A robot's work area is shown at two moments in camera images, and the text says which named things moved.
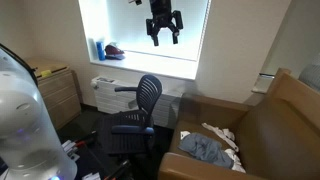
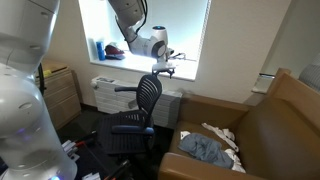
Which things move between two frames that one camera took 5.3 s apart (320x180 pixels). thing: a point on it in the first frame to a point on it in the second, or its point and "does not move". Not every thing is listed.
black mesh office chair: [127, 132] does not move
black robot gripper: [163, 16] to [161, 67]
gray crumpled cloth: [207, 149] does not move
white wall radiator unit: [163, 113] does not move
